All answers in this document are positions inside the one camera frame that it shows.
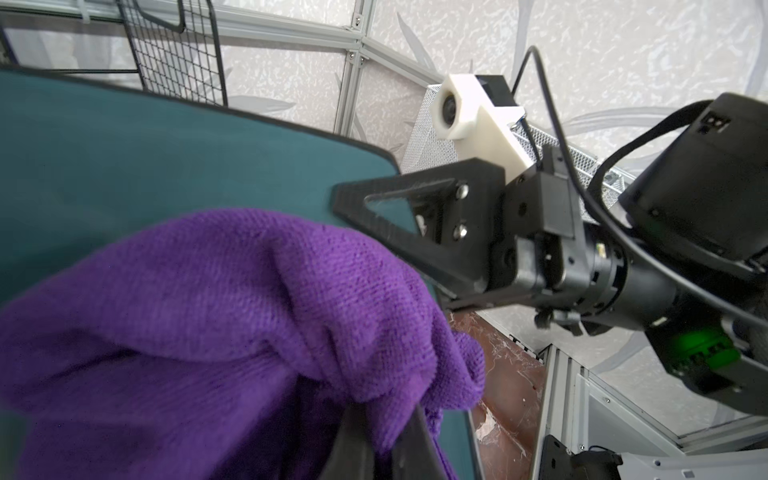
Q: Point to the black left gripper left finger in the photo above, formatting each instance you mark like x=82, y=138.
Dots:
x=352, y=455

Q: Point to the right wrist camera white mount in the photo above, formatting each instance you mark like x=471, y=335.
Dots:
x=477, y=113

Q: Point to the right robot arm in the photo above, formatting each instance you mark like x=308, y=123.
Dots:
x=669, y=238

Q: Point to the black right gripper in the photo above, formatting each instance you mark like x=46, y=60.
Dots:
x=443, y=222

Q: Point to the black wire wall basket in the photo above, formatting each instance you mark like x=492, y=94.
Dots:
x=176, y=49

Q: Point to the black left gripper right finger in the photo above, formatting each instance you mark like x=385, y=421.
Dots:
x=414, y=456

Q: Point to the purple microfiber cloth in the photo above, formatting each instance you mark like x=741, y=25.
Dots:
x=227, y=345

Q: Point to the teal square plate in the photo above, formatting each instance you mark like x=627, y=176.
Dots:
x=85, y=165

